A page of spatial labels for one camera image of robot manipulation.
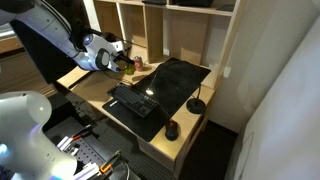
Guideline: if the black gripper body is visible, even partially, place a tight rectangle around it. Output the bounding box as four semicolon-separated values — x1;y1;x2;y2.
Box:
112;50;134;67

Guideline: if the white small box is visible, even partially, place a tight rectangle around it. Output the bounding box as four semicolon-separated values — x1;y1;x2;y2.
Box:
72;161;101;180

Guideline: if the black curved monitor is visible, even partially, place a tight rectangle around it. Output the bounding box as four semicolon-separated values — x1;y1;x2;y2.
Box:
9;0;92;85

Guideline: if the flat black device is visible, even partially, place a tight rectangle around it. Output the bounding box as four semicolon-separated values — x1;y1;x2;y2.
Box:
141;0;168;6

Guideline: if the red can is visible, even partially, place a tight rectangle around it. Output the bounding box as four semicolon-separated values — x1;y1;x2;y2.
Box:
133;55;145;72

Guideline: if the black gooseneck desk lamp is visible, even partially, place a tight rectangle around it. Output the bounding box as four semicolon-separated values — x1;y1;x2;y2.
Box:
145;61;207;115

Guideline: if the black mechanical keyboard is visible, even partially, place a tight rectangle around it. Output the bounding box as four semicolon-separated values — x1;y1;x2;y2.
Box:
106;82;160;119

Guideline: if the black object on shelf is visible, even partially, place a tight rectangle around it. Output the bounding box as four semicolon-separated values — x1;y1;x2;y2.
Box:
174;0;215;8

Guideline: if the black desk mat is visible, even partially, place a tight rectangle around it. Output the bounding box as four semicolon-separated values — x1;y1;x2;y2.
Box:
101;57;212;143

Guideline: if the black computer mouse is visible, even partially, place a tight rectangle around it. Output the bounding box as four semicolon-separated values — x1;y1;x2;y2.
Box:
164;119;180;142

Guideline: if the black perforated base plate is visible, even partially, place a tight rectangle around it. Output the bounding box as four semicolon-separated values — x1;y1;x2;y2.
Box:
44;115;142;180

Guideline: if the white wall outlet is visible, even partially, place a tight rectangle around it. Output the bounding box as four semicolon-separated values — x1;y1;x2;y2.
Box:
222;65;232;79

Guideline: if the wooden shelf unit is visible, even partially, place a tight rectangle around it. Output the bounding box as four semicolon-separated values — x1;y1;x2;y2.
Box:
82;0;250;92

